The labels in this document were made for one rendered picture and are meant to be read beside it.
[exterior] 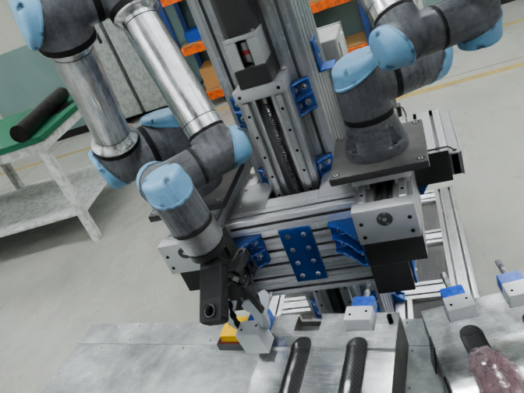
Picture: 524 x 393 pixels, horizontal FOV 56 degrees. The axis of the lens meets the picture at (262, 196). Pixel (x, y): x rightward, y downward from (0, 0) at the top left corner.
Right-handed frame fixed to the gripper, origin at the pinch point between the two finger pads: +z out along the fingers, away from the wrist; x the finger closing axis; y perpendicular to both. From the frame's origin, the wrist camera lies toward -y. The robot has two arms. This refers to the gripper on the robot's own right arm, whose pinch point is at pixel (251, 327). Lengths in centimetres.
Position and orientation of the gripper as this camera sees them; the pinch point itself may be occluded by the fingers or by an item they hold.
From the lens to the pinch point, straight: 97.9
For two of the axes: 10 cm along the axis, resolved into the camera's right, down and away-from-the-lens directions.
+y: 2.8, -6.0, 7.5
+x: -8.6, 1.9, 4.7
